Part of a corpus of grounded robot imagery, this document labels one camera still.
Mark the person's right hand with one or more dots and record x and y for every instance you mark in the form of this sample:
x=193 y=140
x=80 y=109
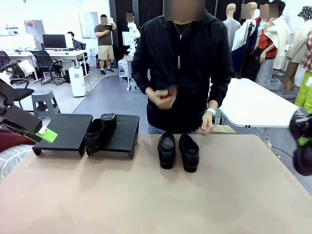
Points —
x=161 y=98

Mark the white table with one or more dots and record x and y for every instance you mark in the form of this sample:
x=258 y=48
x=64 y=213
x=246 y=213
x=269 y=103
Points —
x=256 y=104

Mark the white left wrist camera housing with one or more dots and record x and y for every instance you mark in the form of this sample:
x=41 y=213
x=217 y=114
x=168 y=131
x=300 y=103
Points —
x=5 y=78

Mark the white wrist watch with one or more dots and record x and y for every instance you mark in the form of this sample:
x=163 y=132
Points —
x=210 y=111

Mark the mannequin in cream jacket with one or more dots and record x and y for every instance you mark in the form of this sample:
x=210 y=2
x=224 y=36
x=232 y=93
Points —
x=280 y=36

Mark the white plastic wrapped bundle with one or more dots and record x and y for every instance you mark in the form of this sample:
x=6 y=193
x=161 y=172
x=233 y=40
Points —
x=12 y=161

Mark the lit computer case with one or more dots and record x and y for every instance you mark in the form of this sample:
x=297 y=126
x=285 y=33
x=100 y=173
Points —
x=123 y=69

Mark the white air purifier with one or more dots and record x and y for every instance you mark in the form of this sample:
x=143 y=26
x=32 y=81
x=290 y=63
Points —
x=78 y=83

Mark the grey panel with red sign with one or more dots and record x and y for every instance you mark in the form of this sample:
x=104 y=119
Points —
x=36 y=29

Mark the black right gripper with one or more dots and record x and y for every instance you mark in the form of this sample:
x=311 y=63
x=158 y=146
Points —
x=303 y=161

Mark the person in black hooded jacket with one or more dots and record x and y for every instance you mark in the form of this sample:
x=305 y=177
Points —
x=182 y=73

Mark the white office desk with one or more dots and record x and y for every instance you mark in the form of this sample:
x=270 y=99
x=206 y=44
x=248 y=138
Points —
x=65 y=54

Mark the standing person in black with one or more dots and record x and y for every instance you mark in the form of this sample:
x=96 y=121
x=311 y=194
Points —
x=124 y=26

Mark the black computer monitor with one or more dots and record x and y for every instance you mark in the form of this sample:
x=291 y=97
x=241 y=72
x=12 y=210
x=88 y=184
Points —
x=54 y=41

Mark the dark red cloth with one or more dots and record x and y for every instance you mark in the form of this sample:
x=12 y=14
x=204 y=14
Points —
x=12 y=142

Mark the black leather loafer shoe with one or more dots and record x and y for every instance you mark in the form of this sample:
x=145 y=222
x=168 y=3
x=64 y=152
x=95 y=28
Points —
x=167 y=158
x=93 y=136
x=190 y=161

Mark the black mesh office chair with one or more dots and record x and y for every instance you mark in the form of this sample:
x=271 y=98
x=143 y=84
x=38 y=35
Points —
x=41 y=61

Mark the white computer monitor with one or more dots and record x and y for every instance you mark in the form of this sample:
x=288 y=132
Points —
x=17 y=41

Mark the black shoe stand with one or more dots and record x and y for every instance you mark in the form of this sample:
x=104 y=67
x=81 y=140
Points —
x=126 y=136
x=65 y=131

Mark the mannequin in grey tank top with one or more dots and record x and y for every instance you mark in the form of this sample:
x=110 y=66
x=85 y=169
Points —
x=231 y=31

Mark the grey plastic stool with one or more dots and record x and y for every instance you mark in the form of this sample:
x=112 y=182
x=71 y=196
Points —
x=45 y=93

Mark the person's left forearm black sleeve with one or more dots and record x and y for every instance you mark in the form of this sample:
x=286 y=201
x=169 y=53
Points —
x=219 y=92

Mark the mannequin with bucket hat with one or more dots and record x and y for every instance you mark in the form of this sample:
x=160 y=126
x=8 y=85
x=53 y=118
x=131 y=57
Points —
x=298 y=44

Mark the man in brown shirt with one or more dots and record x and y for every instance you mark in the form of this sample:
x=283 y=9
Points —
x=104 y=36

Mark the wall whiteboard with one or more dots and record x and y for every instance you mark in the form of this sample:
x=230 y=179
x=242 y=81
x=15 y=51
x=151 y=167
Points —
x=89 y=24

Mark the mannequin in white navy jacket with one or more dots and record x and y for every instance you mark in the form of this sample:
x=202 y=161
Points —
x=240 y=36

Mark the mannequin in neon yellow pants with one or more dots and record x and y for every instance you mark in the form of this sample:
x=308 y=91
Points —
x=306 y=90

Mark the person's left hand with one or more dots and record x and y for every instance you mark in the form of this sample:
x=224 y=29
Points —
x=207 y=124

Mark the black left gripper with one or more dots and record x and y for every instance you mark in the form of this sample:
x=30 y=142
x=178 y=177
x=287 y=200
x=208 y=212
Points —
x=3 y=100

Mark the mannequin in red top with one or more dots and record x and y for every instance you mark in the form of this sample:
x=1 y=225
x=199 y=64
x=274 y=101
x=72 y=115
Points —
x=265 y=44

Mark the cardboard box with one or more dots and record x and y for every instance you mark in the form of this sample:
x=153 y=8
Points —
x=224 y=129

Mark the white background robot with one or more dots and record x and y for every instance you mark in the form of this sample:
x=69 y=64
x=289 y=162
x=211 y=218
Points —
x=133 y=31

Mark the seated person at desk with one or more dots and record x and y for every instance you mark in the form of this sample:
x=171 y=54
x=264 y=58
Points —
x=76 y=44

